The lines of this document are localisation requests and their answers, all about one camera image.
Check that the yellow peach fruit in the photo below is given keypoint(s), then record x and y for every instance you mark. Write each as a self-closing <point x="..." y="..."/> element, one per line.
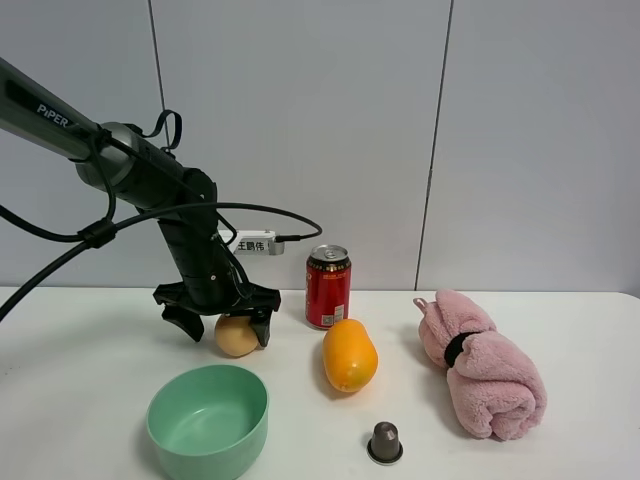
<point x="235" y="336"/>

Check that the rolled pink towel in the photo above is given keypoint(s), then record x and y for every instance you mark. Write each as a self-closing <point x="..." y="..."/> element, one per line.
<point x="495" y="388"/>

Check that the orange mango fruit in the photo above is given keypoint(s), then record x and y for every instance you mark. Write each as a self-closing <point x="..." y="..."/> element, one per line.
<point x="349" y="356"/>

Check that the green plastic bowl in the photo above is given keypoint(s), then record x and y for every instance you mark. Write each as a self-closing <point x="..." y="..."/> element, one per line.
<point x="209" y="423"/>

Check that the brown coffee capsule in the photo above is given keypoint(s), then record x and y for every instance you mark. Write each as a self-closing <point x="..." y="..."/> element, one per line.
<point x="384" y="446"/>

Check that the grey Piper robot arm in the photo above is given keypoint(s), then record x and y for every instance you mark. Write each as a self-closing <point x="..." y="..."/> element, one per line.
<point x="119" y="160"/>

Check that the red soda can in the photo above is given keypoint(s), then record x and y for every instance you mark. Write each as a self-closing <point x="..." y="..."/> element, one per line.
<point x="328" y="285"/>

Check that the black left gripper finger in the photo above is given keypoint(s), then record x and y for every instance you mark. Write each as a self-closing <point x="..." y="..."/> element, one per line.
<point x="260" y="321"/>

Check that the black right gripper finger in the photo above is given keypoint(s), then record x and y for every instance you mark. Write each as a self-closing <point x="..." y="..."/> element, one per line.
<point x="187" y="321"/>

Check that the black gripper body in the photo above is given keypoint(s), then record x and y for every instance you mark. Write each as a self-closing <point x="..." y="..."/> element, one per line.
<point x="212" y="280"/>

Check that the white labelled wrist camera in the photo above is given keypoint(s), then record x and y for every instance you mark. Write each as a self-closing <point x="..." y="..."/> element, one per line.
<point x="252" y="242"/>

